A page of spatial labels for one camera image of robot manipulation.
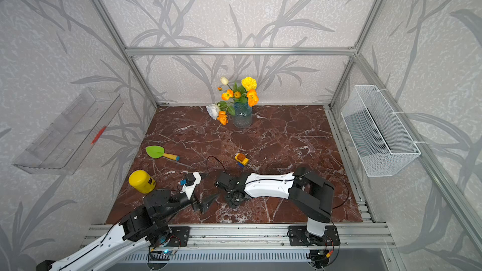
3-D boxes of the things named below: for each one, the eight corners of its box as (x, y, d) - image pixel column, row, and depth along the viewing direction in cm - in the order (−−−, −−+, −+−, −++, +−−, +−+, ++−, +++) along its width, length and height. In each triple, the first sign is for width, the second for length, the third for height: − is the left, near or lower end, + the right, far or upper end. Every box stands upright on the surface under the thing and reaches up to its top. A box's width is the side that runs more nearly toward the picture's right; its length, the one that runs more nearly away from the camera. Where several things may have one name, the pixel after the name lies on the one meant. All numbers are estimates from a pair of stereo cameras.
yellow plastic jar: (137, 193, 87) (125, 184, 78) (143, 180, 91) (132, 170, 83) (153, 193, 87) (142, 184, 78) (158, 180, 91) (148, 170, 83)
